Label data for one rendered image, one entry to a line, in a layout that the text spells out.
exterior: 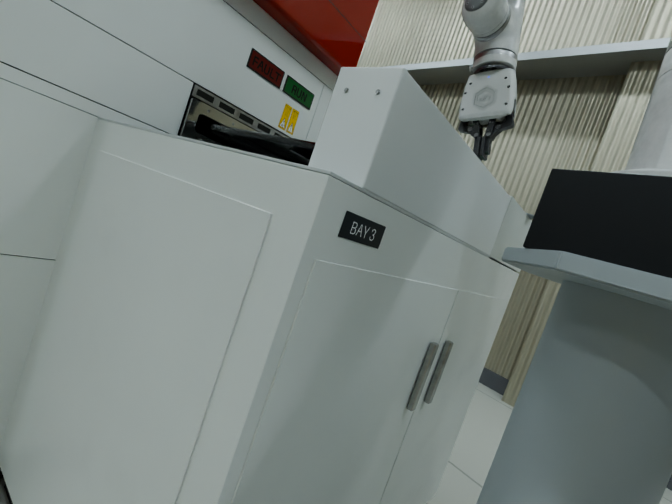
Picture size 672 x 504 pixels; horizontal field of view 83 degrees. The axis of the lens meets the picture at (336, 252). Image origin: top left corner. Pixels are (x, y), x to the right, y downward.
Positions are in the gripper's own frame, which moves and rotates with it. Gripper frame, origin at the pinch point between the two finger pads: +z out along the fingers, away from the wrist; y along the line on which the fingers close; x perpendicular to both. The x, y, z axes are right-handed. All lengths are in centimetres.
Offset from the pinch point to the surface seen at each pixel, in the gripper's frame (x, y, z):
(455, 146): -21.4, 3.0, 7.7
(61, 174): -49, -63, 19
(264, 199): -46, -8, 22
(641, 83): 222, 24, -125
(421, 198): -26.0, 1.0, 17.0
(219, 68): -25, -56, -14
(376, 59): 279, -228, -229
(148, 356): -47, -25, 45
